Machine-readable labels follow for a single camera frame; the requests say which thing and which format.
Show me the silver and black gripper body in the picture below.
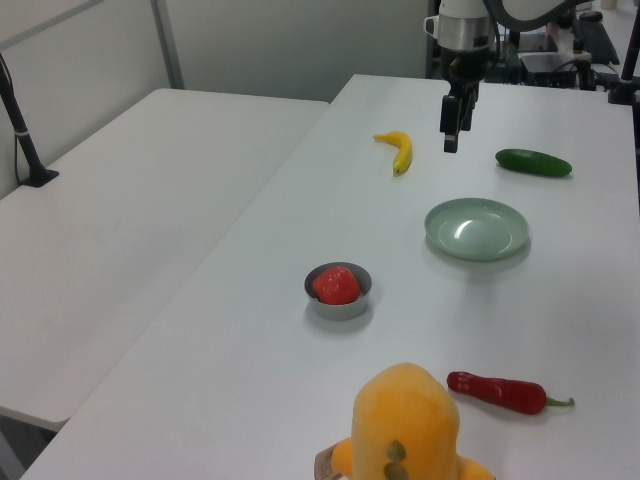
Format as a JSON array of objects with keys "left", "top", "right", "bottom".
[{"left": 438, "top": 15, "right": 492, "bottom": 97}]

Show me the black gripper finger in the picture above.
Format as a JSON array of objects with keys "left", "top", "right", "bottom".
[
  {"left": 457, "top": 83, "right": 480, "bottom": 133},
  {"left": 439, "top": 94, "right": 461, "bottom": 154}
]

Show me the yellow toy banana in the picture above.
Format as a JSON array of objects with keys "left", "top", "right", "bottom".
[{"left": 372, "top": 130, "right": 415, "bottom": 177}]

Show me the pale green plastic plate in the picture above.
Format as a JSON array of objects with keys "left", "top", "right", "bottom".
[{"left": 423, "top": 197, "right": 531, "bottom": 263}]

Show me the green toy cucumber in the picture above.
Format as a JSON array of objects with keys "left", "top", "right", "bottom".
[{"left": 494, "top": 148, "right": 574, "bottom": 178}]

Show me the black clamp stand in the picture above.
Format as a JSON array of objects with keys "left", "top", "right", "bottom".
[{"left": 607, "top": 27, "right": 640, "bottom": 105}]

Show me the red toy strawberry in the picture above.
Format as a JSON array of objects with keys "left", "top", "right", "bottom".
[{"left": 312, "top": 266, "right": 360, "bottom": 305}]

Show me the small round metal bowl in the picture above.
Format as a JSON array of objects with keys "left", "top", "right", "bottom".
[{"left": 302, "top": 261, "right": 375, "bottom": 322}]

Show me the red toy chili pepper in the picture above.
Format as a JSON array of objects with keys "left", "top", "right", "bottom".
[{"left": 446, "top": 370, "right": 576, "bottom": 416}]

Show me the orange plush toy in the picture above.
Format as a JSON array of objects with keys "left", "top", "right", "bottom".
[{"left": 313, "top": 362, "right": 494, "bottom": 480}]

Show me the white adjacent table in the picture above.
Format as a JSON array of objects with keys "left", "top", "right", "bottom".
[{"left": 0, "top": 87, "right": 331, "bottom": 434}]

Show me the black pole stand with base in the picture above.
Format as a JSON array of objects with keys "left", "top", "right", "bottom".
[{"left": 0, "top": 52, "right": 60, "bottom": 189}]

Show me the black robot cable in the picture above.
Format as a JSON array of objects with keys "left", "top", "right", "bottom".
[{"left": 480, "top": 0, "right": 512, "bottom": 56}]

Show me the grey metal partition post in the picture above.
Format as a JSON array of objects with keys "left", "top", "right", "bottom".
[{"left": 149, "top": 0, "right": 186, "bottom": 91}]

